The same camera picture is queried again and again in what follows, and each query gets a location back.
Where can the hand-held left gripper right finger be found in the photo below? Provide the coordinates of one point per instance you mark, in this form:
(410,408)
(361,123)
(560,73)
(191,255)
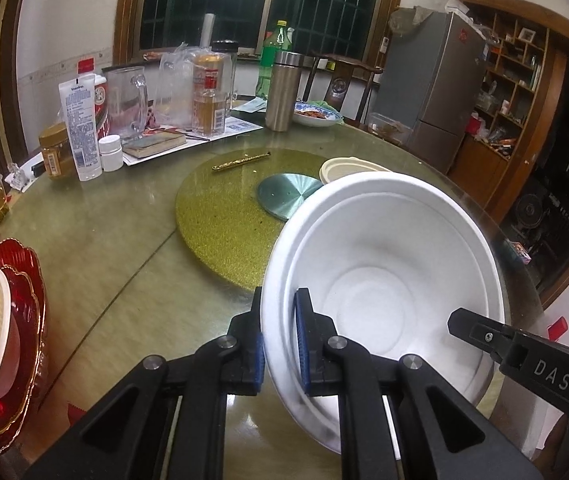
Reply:
(302,350)

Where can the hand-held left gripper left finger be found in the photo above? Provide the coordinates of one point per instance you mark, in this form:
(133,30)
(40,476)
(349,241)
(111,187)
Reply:
(259,360)

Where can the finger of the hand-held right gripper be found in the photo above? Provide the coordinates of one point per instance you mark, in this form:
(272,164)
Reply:
(544,375)

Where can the beige plastic lid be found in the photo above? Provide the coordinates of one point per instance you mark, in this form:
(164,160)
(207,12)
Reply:
(354,167)

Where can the round gold glitter mat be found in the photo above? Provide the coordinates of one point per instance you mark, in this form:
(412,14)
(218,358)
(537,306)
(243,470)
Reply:
(224,225)

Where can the round silver metal disc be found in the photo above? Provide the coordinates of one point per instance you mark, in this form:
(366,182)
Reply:
(284,195)

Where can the gold glitter stick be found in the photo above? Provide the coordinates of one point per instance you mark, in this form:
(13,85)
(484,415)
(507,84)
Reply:
(242,161)

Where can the blue patterned plate with food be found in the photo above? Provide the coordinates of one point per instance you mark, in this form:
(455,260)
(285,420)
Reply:
(314,116)

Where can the white printed paper sheet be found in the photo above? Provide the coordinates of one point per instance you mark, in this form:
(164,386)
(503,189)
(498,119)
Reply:
(224,127)

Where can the clear plastic food container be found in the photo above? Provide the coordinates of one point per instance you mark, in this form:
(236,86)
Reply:
(389,127)

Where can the small red gold-rimmed plate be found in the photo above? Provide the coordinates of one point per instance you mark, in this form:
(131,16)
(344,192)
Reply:
(27,305)

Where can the hardcover book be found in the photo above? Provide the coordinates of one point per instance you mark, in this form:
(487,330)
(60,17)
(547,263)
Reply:
(154,144)

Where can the large red gold-rimmed plate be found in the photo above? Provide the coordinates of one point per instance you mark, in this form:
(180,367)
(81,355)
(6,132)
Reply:
(14,425)

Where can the small white pill bottle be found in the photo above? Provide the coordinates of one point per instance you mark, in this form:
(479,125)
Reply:
(111,154)

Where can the liquor bottle with red cap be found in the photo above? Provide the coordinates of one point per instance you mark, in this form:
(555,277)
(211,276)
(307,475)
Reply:
(208,105)

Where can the stainless steel thermos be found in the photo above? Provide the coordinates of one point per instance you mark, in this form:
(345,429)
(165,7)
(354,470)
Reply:
(282,90)

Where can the dark wooden chair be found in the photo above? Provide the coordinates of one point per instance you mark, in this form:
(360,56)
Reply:
(339,80)

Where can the clear plastic box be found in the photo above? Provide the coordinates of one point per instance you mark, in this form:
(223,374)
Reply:
(177,87)

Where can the clear glass mug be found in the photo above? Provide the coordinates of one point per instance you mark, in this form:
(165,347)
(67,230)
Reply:
(127,102)

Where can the brown jar with gold lid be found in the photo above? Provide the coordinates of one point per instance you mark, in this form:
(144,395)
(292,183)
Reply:
(57,152)

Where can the white lotion tube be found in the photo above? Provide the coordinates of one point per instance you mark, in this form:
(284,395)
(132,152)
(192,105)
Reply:
(82,130)

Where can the wooden shelf cabinet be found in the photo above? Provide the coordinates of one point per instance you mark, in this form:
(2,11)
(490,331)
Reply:
(509,85)

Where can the grey refrigerator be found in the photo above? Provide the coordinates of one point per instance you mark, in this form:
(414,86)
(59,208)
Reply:
(429,85)

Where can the small glass perfume bottle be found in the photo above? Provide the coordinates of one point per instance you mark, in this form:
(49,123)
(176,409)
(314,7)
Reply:
(17,177)

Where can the red and white liquor bottle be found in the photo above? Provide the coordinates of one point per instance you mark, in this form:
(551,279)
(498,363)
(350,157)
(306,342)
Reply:
(102,100)

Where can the green plastic bottle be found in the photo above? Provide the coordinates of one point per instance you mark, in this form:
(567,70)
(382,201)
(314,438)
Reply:
(274,45)

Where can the white rolled tube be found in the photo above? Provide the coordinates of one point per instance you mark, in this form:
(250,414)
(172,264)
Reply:
(208,30)

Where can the wooden framed window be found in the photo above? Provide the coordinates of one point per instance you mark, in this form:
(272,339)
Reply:
(264,5)

